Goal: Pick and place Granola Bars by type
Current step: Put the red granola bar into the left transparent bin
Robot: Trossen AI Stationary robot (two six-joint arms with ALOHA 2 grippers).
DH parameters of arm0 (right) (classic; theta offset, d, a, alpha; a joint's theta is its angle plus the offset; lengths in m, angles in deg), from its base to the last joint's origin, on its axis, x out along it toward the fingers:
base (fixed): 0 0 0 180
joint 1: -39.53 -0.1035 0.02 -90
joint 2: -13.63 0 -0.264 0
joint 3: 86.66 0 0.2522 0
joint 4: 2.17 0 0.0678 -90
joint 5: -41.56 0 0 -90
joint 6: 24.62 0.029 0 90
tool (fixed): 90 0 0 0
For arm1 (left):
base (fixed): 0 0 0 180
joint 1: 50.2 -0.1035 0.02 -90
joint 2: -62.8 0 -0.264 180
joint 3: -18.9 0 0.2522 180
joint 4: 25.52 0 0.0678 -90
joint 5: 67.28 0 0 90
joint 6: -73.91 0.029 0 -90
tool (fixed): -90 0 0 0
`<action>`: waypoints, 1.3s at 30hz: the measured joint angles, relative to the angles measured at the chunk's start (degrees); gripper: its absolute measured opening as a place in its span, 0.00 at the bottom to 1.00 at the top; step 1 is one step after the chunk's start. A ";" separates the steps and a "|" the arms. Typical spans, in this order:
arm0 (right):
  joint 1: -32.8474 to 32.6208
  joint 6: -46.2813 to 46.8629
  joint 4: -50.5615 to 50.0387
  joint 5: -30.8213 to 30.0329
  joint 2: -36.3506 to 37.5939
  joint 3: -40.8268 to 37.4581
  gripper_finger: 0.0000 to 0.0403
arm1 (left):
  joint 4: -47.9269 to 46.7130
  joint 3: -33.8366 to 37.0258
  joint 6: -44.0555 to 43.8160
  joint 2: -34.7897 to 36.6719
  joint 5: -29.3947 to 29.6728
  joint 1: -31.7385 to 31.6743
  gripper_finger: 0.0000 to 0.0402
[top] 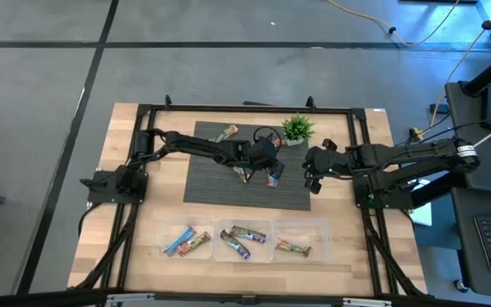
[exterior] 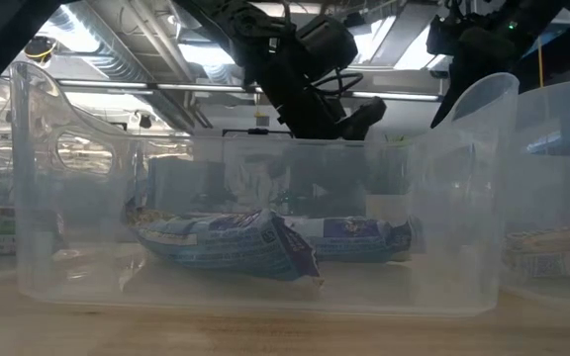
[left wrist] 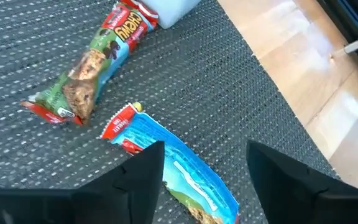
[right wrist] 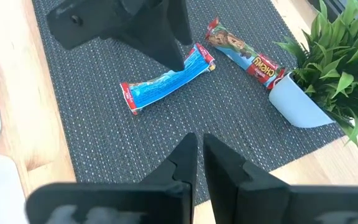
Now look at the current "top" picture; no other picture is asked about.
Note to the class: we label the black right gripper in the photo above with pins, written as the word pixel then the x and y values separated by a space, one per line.
pixel 326 163

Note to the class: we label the black caster wheel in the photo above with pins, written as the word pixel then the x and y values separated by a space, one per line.
pixel 460 285

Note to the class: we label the yellow plug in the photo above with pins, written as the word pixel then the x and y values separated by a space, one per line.
pixel 416 134

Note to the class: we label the red blue granola bar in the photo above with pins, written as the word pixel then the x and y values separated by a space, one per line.
pixel 272 182

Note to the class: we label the small green potted plant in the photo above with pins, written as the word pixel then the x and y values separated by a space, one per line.
pixel 297 128

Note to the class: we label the red tan granola bar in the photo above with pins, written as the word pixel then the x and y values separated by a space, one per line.
pixel 241 173

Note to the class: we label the clear plastic bin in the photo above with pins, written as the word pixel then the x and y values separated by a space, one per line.
pixel 313 232
pixel 164 230
pixel 258 251

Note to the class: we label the purple blue granola bar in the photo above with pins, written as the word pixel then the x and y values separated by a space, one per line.
pixel 248 234
pixel 235 244

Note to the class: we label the black desk with keyboard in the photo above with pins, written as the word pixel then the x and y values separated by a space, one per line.
pixel 467 256

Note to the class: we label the small black power brick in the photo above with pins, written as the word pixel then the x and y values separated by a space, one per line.
pixel 439 108

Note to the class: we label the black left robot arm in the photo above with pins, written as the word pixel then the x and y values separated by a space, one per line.
pixel 194 147

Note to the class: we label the black aluminium table frame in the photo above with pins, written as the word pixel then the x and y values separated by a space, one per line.
pixel 228 109

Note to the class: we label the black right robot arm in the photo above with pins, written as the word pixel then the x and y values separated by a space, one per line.
pixel 420 153

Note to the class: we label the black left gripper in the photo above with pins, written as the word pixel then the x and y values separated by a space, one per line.
pixel 263 153

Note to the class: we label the black overhead rig bar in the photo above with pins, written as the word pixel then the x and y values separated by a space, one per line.
pixel 245 300

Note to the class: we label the grey woven mat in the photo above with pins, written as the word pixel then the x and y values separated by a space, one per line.
pixel 211 183

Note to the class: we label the black stand pole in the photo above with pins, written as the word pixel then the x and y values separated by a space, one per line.
pixel 490 70

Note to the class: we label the brown green granola bar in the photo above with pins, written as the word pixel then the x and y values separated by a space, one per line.
pixel 224 133
pixel 293 247

